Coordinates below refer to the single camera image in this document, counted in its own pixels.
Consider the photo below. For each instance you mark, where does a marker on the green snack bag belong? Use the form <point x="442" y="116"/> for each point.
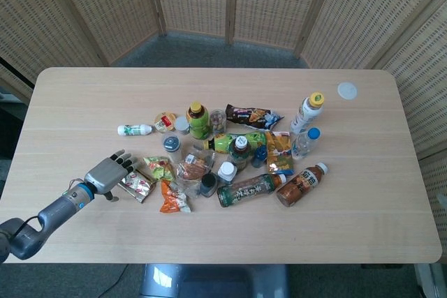
<point x="160" y="168"/>

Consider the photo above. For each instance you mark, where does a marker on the small blue bottle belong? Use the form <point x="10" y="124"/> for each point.
<point x="258" y="157"/>

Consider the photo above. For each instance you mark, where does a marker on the clear plastic bag of bread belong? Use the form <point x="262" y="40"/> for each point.
<point x="193" y="169"/>

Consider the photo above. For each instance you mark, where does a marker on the clear water bottle blue cap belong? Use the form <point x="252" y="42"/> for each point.
<point x="304" y="143"/>

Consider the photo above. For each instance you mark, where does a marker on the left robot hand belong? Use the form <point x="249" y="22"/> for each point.
<point x="106" y="174"/>

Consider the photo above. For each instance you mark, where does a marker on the white-cap small jar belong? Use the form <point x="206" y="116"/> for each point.
<point x="227" y="172"/>

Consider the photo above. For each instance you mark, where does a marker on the black-lid dark jar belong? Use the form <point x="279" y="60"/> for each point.
<point x="209" y="185"/>

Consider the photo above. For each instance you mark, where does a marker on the white round disc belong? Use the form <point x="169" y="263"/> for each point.
<point x="347" y="90"/>

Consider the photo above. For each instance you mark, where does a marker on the white bottle yellow cap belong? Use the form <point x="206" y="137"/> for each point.
<point x="306" y="113"/>

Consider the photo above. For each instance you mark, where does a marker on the green tea bottle yellow cap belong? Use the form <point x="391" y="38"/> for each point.
<point x="198" y="120"/>

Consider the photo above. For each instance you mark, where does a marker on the lying green bottle yellow cap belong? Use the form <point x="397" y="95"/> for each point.
<point x="241" y="142"/>

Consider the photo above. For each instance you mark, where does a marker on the small grey-lid cup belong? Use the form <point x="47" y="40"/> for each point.
<point x="182" y="125"/>

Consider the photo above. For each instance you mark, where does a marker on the silver snack pack red logos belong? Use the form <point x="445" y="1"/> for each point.
<point x="139" y="184"/>

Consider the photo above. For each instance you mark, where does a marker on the dark green bottle white cap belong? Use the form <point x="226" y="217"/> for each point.
<point x="240" y="153"/>

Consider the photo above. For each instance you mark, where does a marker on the bamboo folding screen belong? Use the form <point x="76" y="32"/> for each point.
<point x="223" y="8"/>

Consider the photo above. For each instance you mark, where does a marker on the clear jar of nuts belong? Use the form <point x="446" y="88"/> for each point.
<point x="218" y="121"/>

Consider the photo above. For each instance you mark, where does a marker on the yellow red-label pudding cup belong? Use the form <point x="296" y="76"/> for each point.
<point x="165" y="121"/>

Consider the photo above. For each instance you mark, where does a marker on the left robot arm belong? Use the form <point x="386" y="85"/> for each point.
<point x="42" y="217"/>

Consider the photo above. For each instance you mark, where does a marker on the dark brown chip bag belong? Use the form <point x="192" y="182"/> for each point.
<point x="252" y="116"/>

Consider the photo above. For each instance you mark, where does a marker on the brown tea bottle white cap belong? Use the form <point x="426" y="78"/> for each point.
<point x="299" y="185"/>

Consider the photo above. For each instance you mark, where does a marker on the orange snack bag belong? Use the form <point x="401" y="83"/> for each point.
<point x="173" y="199"/>

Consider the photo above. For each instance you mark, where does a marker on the blue-lid clear jar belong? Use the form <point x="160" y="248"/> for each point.
<point x="172" y="147"/>

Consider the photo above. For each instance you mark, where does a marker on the dark green tea bottle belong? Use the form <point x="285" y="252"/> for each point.
<point x="244" y="190"/>

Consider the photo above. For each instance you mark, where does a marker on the yellow orange chip bag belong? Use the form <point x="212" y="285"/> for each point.
<point x="279" y="153"/>

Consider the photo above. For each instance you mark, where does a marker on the small white green-label bottle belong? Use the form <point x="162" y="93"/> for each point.
<point x="135" y="130"/>

